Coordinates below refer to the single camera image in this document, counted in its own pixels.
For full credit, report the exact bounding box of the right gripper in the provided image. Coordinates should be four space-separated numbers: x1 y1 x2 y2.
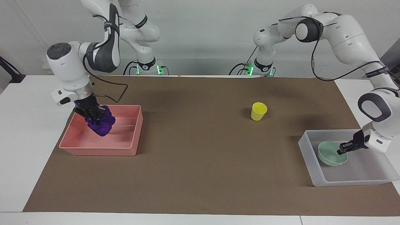
74 95 107 123

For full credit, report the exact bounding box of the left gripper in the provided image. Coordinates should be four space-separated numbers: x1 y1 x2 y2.
352 129 370 149

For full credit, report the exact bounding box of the purple cloth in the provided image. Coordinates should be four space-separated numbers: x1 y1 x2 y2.
85 105 116 137

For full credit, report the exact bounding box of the light green bowl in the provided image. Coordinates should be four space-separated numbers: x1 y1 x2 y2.
317 141 348 167

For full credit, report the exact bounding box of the clear plastic box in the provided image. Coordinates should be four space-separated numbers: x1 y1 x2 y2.
298 129 400 187

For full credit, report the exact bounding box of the pink plastic tray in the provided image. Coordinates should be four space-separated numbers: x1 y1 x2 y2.
59 105 143 156

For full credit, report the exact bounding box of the black stand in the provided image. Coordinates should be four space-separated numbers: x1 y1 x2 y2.
0 56 26 83

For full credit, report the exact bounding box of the yellow plastic cup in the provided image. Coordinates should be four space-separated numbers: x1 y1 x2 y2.
251 102 268 121

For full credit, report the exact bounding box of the black cable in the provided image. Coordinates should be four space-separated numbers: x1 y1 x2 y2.
278 12 400 82
123 60 139 76
229 46 258 76
82 52 128 103

